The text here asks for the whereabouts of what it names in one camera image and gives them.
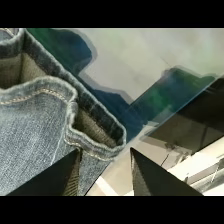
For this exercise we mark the blue jeans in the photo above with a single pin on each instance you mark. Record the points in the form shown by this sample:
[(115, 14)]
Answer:
[(33, 133)]

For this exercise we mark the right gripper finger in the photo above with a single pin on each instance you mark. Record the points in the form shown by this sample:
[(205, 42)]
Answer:
[(55, 180)]

